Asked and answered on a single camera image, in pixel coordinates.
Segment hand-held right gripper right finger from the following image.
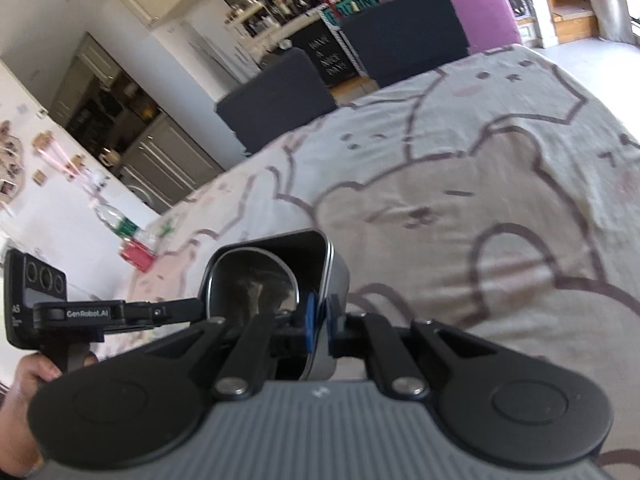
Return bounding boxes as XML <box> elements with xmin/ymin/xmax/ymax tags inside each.
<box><xmin>326</xmin><ymin>296</ymin><xmax>523</xmax><ymax>401</ymax></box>

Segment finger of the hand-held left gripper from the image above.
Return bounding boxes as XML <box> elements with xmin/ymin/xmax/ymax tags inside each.
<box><xmin>122</xmin><ymin>297</ymin><xmax>207</xmax><ymax>331</ymax></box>

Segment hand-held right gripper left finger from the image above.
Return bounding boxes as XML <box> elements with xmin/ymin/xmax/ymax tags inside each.
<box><xmin>112</xmin><ymin>292</ymin><xmax>318</xmax><ymax>401</ymax></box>

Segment small steel square tray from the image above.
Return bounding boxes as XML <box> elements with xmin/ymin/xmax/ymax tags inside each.
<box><xmin>206</xmin><ymin>249</ymin><xmax>303</xmax><ymax>318</ymax></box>

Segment large steel rectangular tray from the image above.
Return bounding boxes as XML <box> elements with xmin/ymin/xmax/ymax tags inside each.
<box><xmin>199</xmin><ymin>229</ymin><xmax>351</xmax><ymax>382</ymax></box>

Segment person's left forearm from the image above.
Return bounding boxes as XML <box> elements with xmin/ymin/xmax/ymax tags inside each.
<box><xmin>0</xmin><ymin>437</ymin><xmax>46</xmax><ymax>480</ymax></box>

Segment person's left hand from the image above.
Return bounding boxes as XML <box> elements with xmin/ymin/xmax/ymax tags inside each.
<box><xmin>0</xmin><ymin>350</ymin><xmax>99</xmax><ymax>441</ymax></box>

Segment red box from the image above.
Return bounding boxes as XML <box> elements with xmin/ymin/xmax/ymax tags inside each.
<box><xmin>119</xmin><ymin>239</ymin><xmax>157</xmax><ymax>273</ymax></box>

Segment clear plastic water bottle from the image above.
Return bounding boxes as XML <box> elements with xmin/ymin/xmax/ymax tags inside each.
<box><xmin>92</xmin><ymin>204</ymin><xmax>140</xmax><ymax>238</ymax></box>

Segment grey kitchen cabinet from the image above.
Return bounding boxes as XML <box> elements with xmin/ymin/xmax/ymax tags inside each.
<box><xmin>120</xmin><ymin>112</ymin><xmax>226</xmax><ymax>213</ymax></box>

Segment cartoon printed tablecloth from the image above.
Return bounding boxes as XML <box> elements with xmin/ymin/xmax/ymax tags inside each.
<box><xmin>107</xmin><ymin>42</ymin><xmax>640</xmax><ymax>480</ymax></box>

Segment dark kitchen alcove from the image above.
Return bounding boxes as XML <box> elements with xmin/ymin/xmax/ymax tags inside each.
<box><xmin>47</xmin><ymin>32</ymin><xmax>168</xmax><ymax>161</ymax></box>

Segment dark grey chair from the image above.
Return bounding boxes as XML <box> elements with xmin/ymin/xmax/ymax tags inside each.
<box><xmin>340</xmin><ymin>0</ymin><xmax>471</xmax><ymax>90</ymax></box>
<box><xmin>215</xmin><ymin>47</ymin><xmax>340</xmax><ymax>157</ymax></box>

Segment black letter sign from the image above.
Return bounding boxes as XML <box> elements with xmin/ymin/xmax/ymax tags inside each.
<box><xmin>290</xmin><ymin>20</ymin><xmax>358</xmax><ymax>90</ymax></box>

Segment teal framed sign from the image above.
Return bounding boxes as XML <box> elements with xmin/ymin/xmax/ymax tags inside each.
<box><xmin>317</xmin><ymin>0</ymin><xmax>377</xmax><ymax>28</ymax></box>

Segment cluttered kitchen shelf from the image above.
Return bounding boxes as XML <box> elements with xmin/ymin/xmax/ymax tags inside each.
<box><xmin>217</xmin><ymin>0</ymin><xmax>331</xmax><ymax>61</ymax></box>

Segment purple sofa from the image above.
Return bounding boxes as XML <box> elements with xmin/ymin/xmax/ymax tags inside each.
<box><xmin>435</xmin><ymin>0</ymin><xmax>523</xmax><ymax>56</ymax></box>

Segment wooden step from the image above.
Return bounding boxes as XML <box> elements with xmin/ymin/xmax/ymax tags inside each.
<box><xmin>537</xmin><ymin>0</ymin><xmax>601</xmax><ymax>45</ymax></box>

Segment beige curtain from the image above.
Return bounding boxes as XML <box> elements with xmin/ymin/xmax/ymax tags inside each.
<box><xmin>577</xmin><ymin>0</ymin><xmax>633</xmax><ymax>43</ymax></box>

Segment wall photo display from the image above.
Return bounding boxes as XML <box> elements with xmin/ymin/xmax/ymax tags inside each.
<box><xmin>0</xmin><ymin>120</ymin><xmax>26</xmax><ymax>206</ymax></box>

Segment pink wall decoration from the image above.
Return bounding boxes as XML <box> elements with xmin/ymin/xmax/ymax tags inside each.
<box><xmin>32</xmin><ymin>130</ymin><xmax>88</xmax><ymax>181</ymax></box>

